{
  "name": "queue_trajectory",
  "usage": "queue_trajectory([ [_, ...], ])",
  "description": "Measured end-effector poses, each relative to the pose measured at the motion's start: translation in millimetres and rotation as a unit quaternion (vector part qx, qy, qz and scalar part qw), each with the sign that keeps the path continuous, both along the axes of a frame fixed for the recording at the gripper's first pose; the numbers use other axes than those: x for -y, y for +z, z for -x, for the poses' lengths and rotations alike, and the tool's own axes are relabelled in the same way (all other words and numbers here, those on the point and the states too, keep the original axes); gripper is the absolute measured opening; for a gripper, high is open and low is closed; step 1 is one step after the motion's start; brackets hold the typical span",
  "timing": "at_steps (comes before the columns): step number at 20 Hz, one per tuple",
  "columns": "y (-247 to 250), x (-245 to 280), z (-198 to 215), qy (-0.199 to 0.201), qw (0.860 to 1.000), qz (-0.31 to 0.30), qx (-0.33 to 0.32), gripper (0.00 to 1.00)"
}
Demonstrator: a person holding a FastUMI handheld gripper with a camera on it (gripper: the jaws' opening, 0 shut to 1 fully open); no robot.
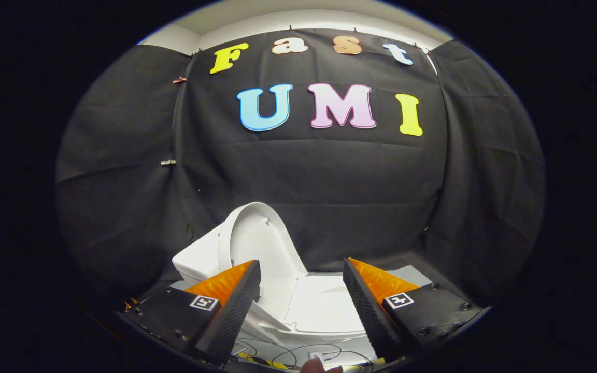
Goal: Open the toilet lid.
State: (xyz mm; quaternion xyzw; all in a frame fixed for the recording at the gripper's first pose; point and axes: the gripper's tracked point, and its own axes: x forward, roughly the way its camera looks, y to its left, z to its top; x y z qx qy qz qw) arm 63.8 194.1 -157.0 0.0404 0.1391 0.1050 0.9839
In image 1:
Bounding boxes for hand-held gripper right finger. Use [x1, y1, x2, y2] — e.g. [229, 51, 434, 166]
[342, 257, 486, 363]

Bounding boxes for white toilet seat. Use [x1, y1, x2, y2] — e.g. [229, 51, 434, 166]
[282, 274, 367, 336]

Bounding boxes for white toilet lid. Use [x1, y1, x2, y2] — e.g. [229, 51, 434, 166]
[218, 202, 308, 307]

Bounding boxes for yellow tape strip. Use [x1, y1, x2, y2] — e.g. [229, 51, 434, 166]
[236, 352, 291, 370]

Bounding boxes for white toilet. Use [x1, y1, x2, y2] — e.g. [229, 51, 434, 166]
[172, 222, 378, 354]

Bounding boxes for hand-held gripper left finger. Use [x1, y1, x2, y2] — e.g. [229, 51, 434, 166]
[122, 260, 262, 366]

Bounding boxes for thin black cable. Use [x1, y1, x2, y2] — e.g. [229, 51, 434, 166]
[234, 338, 374, 370]

